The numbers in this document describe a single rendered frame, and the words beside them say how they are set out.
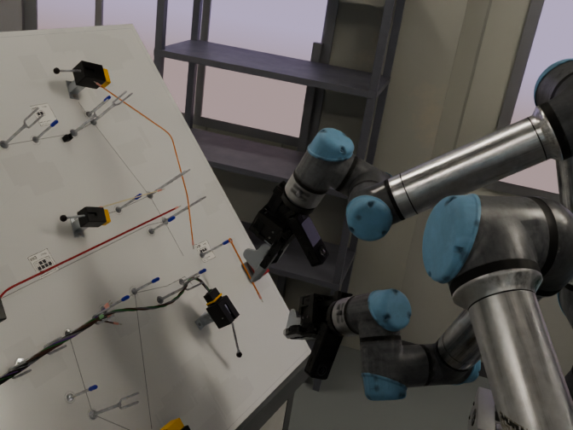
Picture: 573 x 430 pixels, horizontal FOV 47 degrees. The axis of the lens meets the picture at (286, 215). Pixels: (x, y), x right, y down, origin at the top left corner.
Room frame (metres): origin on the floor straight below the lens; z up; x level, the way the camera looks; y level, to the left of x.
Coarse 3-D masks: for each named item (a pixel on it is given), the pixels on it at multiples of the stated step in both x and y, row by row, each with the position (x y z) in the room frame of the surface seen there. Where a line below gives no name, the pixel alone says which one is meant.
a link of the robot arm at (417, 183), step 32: (512, 128) 1.03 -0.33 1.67; (544, 128) 1.00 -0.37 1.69; (448, 160) 1.03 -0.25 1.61; (480, 160) 1.01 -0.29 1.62; (512, 160) 1.00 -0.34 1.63; (544, 160) 1.02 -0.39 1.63; (352, 192) 1.08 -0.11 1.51; (384, 192) 1.03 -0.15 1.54; (416, 192) 1.01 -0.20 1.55; (448, 192) 1.01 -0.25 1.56; (352, 224) 1.00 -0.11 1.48; (384, 224) 1.00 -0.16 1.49
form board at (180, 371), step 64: (0, 64) 1.37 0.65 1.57; (64, 64) 1.52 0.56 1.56; (128, 64) 1.70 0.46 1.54; (0, 128) 1.26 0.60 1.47; (64, 128) 1.39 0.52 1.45; (128, 128) 1.54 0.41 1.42; (0, 192) 1.16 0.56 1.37; (64, 192) 1.27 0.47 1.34; (128, 192) 1.40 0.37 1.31; (192, 192) 1.57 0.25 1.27; (0, 256) 1.06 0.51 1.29; (64, 256) 1.16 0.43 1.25; (128, 256) 1.28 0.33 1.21; (192, 256) 1.42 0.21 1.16; (64, 320) 1.07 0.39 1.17; (128, 320) 1.17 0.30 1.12; (192, 320) 1.29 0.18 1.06; (256, 320) 1.44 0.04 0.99; (64, 384) 0.98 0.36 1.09; (128, 384) 1.07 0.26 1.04; (192, 384) 1.17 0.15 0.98; (256, 384) 1.30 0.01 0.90
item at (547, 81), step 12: (564, 60) 1.20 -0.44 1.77; (552, 72) 1.17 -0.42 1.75; (564, 72) 1.12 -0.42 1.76; (540, 84) 1.18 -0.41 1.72; (552, 84) 1.12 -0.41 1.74; (540, 96) 1.17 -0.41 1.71; (552, 96) 1.10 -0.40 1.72; (564, 168) 1.14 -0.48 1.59; (564, 180) 1.14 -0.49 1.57; (564, 192) 1.14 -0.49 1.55; (564, 204) 1.14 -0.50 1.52; (564, 288) 1.14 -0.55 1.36; (564, 300) 1.15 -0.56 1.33; (564, 312) 1.15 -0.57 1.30
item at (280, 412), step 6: (282, 408) 1.47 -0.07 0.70; (276, 414) 1.44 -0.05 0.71; (282, 414) 1.48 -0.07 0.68; (270, 420) 1.41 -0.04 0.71; (276, 420) 1.45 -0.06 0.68; (282, 420) 1.49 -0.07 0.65; (264, 426) 1.38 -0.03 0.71; (270, 426) 1.42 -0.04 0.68; (276, 426) 1.45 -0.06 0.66; (282, 426) 1.49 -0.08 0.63
